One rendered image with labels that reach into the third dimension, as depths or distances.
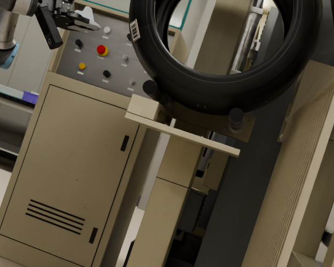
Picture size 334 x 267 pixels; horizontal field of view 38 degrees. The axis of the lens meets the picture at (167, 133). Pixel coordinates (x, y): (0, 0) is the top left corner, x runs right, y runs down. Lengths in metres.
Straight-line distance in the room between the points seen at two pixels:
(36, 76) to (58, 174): 3.74
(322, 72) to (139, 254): 0.95
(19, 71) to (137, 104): 4.67
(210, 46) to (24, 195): 1.12
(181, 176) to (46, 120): 0.81
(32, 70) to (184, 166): 4.37
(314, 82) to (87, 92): 1.05
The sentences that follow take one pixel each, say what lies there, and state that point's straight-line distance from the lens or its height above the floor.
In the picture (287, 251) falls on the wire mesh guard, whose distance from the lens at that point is 0.99.
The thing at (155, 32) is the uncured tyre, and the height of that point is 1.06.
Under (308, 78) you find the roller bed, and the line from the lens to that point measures 1.82.
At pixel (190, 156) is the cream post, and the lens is 1.85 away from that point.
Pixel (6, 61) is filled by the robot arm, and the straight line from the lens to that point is 1.99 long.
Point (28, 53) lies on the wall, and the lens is 6.12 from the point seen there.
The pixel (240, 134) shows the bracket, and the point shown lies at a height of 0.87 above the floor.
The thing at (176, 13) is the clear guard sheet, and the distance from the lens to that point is 2.36.
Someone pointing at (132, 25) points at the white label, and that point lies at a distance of 1.56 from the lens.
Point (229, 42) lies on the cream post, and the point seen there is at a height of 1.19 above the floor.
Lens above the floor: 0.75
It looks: 1 degrees up
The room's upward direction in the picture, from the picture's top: 19 degrees clockwise
